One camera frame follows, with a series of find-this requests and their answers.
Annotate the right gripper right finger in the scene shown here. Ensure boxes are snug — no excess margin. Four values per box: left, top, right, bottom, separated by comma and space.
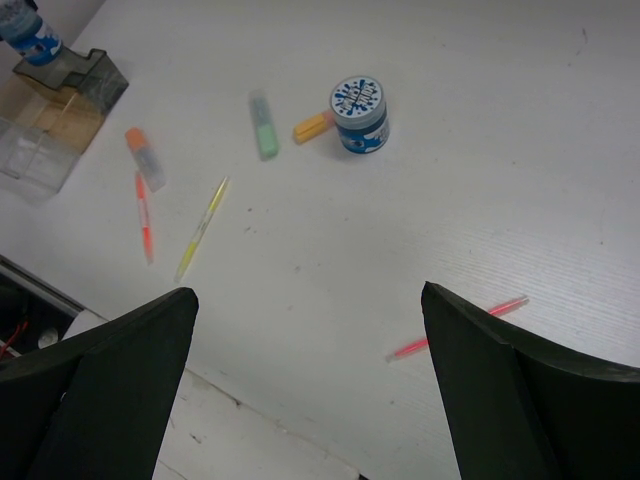
421, 283, 639, 479

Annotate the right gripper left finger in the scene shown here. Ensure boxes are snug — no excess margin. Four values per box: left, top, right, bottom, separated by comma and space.
1, 287, 199, 479

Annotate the orange thin pen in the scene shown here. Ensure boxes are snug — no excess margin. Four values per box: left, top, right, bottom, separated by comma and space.
135, 172, 154, 264

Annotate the orange highlighter clear cap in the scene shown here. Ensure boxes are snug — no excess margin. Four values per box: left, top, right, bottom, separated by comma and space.
125, 127, 166, 192

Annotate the green highlighter marker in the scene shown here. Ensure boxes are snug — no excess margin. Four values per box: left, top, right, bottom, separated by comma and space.
249, 90, 279, 160

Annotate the blue paint jar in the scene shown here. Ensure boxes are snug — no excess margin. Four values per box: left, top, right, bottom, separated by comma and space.
329, 75, 390, 154
1, 0, 63, 66

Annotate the yellow orange highlighter marker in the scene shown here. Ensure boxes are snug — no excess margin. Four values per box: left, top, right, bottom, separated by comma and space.
292, 110, 334, 145

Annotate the pink thin pen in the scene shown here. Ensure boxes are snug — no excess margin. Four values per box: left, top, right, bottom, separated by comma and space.
385, 295, 529, 363

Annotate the yellow thin pen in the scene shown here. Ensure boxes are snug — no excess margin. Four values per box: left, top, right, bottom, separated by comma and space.
174, 176, 229, 283

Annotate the clear plastic organizer tray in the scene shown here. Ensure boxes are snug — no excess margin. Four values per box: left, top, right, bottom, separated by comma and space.
1, 48, 129, 194

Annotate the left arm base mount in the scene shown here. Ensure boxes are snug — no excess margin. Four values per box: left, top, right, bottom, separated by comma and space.
1, 257, 84, 361

